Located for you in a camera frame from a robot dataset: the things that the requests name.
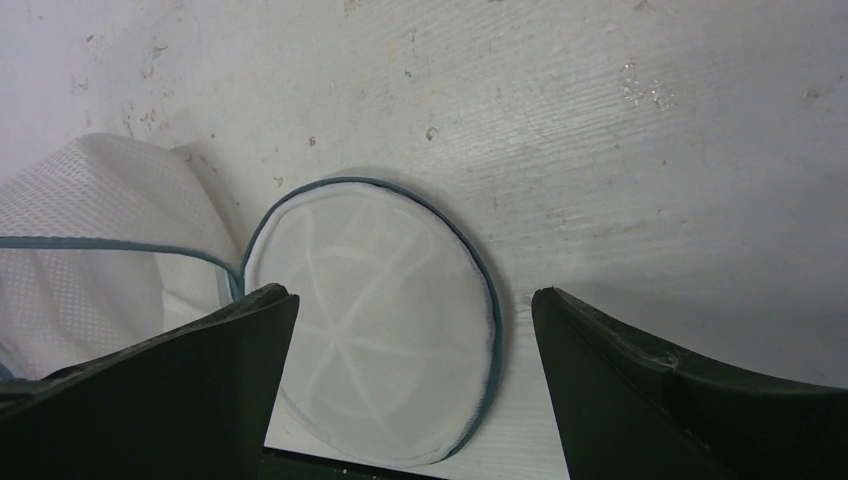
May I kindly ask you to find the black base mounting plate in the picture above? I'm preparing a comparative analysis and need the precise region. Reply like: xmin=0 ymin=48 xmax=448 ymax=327
xmin=257 ymin=447 xmax=438 ymax=480

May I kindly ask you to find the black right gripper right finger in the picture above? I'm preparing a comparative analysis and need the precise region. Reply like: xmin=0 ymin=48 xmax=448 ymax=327
xmin=532 ymin=287 xmax=847 ymax=479

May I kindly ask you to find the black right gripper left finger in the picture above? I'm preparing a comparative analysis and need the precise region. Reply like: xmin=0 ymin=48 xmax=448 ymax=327
xmin=1 ymin=284 xmax=300 ymax=479

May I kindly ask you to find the white mesh cylindrical laundry bag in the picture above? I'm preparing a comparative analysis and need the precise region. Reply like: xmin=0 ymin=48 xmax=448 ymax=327
xmin=1 ymin=134 xmax=503 ymax=467

